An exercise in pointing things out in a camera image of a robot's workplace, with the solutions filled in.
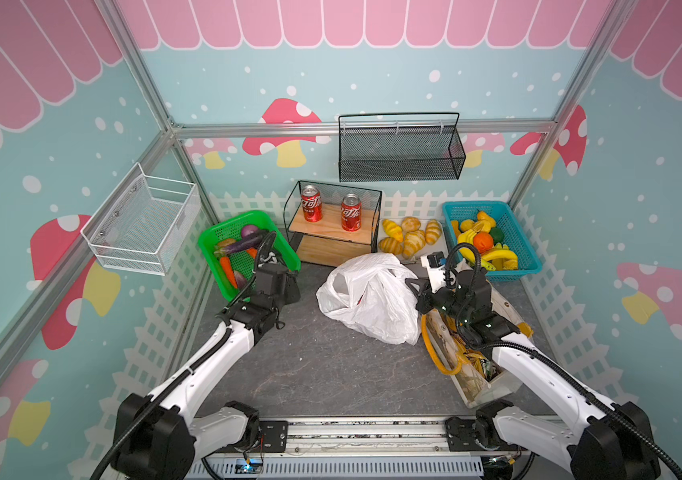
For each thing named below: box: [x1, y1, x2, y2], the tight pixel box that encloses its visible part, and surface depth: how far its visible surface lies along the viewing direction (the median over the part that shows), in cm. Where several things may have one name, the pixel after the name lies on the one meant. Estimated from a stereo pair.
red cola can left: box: [301, 185, 323, 223], surface depth 96 cm
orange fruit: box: [473, 231, 494, 254], surface depth 105 cm
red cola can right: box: [341, 193, 362, 232], surface depth 92 cm
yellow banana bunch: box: [457, 229, 518, 263], surface depth 104 cm
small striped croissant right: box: [425, 219, 443, 246], surface depth 118 cm
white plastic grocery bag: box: [316, 253, 422, 346], surface depth 79 cm
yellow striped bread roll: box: [382, 219, 403, 242], surface depth 119 cm
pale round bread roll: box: [401, 216, 421, 233], surface depth 119 cm
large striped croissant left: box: [378, 236, 403, 255], surface depth 111 cm
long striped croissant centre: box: [402, 230, 427, 260], surface depth 114 cm
